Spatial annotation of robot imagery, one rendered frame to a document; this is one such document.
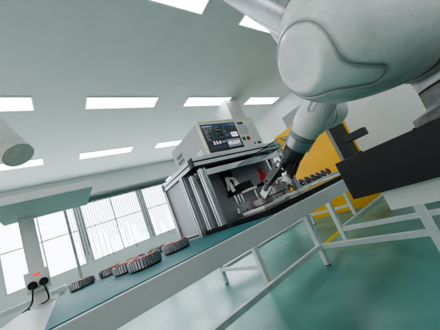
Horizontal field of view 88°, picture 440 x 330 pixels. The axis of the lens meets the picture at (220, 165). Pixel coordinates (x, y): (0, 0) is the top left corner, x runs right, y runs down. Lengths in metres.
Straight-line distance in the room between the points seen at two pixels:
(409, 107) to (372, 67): 5.85
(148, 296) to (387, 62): 0.56
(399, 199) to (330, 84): 0.24
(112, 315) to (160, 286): 0.10
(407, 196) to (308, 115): 0.39
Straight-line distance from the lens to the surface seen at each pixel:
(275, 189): 0.90
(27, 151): 1.76
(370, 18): 0.38
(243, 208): 1.19
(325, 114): 0.77
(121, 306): 0.54
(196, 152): 1.30
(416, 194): 0.49
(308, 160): 4.98
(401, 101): 6.26
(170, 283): 0.56
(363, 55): 0.37
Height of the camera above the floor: 0.81
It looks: 12 degrees up
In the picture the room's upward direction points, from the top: 23 degrees counter-clockwise
